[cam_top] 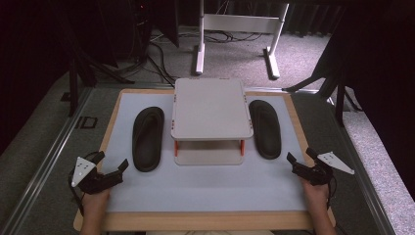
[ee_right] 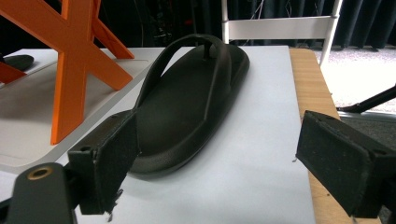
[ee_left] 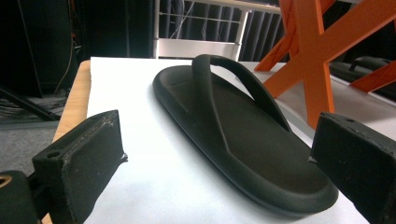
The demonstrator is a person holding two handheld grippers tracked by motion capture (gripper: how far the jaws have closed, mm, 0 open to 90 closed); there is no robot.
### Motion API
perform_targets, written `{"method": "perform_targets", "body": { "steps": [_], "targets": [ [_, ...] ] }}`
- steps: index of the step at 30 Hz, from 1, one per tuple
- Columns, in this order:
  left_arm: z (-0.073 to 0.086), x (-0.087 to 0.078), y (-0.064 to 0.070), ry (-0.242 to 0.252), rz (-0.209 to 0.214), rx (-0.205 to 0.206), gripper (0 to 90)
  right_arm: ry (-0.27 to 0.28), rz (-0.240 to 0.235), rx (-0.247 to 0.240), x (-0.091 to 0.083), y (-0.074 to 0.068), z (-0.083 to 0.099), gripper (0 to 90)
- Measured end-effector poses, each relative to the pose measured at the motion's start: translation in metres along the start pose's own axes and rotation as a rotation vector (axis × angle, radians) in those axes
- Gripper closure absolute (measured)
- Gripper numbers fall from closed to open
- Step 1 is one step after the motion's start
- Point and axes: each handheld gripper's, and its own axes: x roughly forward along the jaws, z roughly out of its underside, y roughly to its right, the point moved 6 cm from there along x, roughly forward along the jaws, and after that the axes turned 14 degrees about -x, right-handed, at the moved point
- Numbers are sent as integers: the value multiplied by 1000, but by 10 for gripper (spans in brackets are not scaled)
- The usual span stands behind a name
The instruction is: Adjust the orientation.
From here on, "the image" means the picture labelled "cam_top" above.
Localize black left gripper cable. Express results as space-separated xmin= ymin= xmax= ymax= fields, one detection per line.
xmin=68 ymin=151 xmax=99 ymax=217

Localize white two-tier shoe rack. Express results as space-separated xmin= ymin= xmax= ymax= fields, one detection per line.
xmin=169 ymin=77 xmax=255 ymax=166

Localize black slipper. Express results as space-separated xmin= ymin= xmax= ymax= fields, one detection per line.
xmin=131 ymin=106 xmax=165 ymax=173
xmin=248 ymin=99 xmax=283 ymax=161

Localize metal floor rail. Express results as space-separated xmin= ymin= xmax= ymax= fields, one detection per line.
xmin=326 ymin=96 xmax=396 ymax=235
xmin=0 ymin=87 xmax=95 ymax=235

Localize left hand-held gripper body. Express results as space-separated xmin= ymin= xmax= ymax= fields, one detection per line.
xmin=69 ymin=156 xmax=115 ymax=196

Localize white metal desk frame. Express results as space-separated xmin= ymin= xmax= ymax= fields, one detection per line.
xmin=194 ymin=0 xmax=291 ymax=81

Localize person's right hand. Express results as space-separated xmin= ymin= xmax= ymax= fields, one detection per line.
xmin=300 ymin=178 xmax=330 ymax=212

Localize black stand with legs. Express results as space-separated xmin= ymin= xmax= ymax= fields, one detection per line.
xmin=281 ymin=63 xmax=364 ymax=127

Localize black floor cables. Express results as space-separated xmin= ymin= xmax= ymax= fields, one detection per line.
xmin=130 ymin=27 xmax=263 ymax=88

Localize pale blue table mat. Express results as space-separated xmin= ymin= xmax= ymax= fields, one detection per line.
xmin=105 ymin=92 xmax=308 ymax=213

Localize person's left hand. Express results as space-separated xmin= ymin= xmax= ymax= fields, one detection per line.
xmin=80 ymin=188 xmax=112 ymax=217

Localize black tripod stand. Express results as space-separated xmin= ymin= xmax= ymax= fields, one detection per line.
xmin=63 ymin=30 xmax=135 ymax=118

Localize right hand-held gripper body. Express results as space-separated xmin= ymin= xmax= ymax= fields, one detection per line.
xmin=299 ymin=151 xmax=355 ymax=187

